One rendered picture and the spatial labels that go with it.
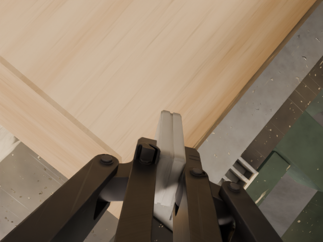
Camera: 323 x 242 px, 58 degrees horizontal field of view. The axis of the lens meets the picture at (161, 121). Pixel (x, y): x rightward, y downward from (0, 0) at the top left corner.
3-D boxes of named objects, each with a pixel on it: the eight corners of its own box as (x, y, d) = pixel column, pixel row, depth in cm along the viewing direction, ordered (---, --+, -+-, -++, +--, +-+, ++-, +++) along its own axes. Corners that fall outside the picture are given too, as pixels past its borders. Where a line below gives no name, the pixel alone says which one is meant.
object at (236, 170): (249, 168, 42) (259, 173, 39) (218, 206, 42) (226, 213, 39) (229, 151, 42) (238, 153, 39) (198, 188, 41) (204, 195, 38)
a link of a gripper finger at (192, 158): (183, 192, 13) (245, 206, 14) (180, 144, 18) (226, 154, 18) (175, 218, 14) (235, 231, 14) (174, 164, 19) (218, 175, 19)
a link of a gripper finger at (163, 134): (158, 205, 16) (144, 202, 16) (161, 147, 22) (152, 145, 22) (172, 158, 15) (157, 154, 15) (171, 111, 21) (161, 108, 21)
